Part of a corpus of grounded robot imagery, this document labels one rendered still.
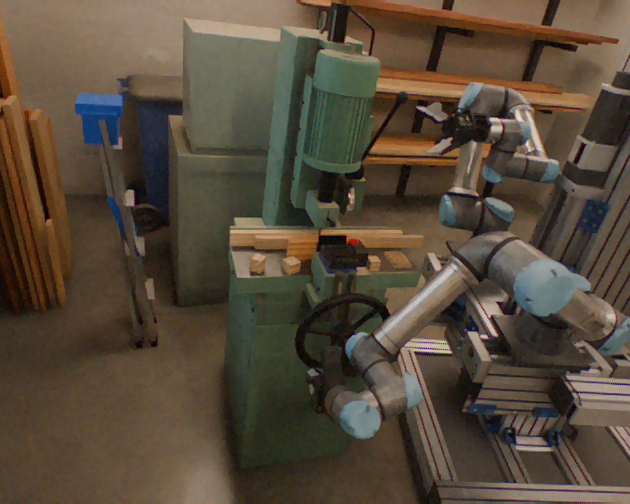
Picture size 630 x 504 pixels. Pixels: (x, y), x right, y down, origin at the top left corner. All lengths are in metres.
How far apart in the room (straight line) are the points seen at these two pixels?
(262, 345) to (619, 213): 1.16
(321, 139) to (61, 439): 1.53
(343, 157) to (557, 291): 0.66
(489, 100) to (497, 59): 2.80
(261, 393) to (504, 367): 0.80
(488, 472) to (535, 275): 1.11
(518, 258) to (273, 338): 0.82
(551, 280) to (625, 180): 0.63
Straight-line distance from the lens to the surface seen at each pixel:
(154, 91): 3.13
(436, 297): 1.14
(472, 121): 1.48
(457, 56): 4.45
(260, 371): 1.65
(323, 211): 1.48
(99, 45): 3.68
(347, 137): 1.37
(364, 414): 1.04
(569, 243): 1.72
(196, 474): 2.04
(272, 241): 1.53
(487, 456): 2.07
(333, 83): 1.33
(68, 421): 2.26
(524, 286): 1.06
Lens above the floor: 1.68
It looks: 30 degrees down
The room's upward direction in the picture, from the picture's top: 10 degrees clockwise
